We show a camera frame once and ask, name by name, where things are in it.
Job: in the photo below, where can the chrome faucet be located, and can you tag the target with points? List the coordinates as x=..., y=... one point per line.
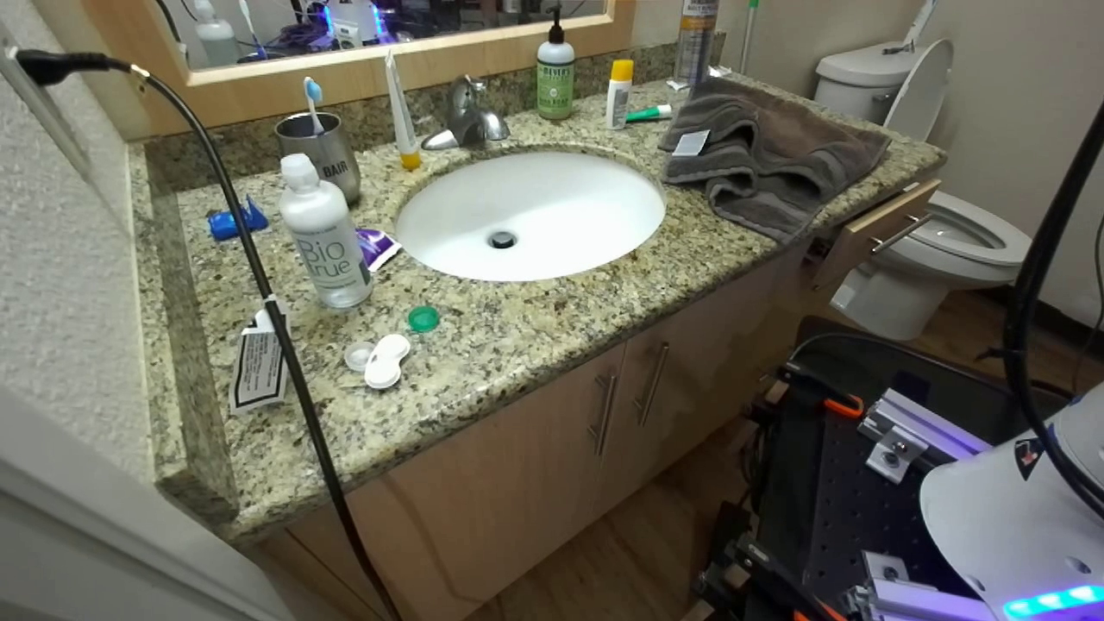
x=470, y=117

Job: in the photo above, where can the open wooden drawer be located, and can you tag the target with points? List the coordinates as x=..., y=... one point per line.
x=857, y=236

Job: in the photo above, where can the small green tube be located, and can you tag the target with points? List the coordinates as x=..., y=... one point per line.
x=646, y=112

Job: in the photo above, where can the big bottle with yellow lid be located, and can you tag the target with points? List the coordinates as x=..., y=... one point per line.
x=696, y=47

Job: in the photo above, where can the white tube with yellow cap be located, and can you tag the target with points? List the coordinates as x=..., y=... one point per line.
x=401, y=117

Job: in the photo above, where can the small blue tube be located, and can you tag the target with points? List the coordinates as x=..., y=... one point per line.
x=228, y=224

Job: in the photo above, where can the purple tube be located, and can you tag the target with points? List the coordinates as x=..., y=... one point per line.
x=379, y=248

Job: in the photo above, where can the grey-brown towel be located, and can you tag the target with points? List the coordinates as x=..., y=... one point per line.
x=780, y=159

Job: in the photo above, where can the green pump soap bottle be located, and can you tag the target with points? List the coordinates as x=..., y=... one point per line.
x=556, y=74

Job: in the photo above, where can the orange clamp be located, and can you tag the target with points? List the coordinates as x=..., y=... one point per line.
x=848, y=405

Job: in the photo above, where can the white contact lens case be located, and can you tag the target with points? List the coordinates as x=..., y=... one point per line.
x=383, y=362

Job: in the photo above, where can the green lens case cap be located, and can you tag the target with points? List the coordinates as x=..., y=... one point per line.
x=426, y=320

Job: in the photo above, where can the steel cup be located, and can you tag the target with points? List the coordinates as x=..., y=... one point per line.
x=329, y=157

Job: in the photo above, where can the small white yellow-lid bottle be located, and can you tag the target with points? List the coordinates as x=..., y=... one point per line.
x=618, y=97

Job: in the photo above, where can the light wood vanity cabinet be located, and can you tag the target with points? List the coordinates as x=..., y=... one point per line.
x=505, y=485

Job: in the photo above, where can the white door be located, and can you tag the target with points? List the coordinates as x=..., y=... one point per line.
x=104, y=540

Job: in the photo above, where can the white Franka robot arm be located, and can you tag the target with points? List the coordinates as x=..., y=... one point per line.
x=1011, y=520

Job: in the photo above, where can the white toilet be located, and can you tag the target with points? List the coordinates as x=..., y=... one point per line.
x=953, y=248

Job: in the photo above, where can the wood-framed wall mirror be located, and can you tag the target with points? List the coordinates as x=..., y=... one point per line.
x=381, y=72

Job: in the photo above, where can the white wall outlet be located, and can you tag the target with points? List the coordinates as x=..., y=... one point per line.
x=37, y=107

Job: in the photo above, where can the white contact solution bottle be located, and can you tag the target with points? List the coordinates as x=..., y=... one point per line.
x=327, y=244

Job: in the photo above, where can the white oval sink basin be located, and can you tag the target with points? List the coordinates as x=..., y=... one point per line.
x=540, y=209

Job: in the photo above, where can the blue white toothbrush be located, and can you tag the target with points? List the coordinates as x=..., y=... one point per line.
x=313, y=97

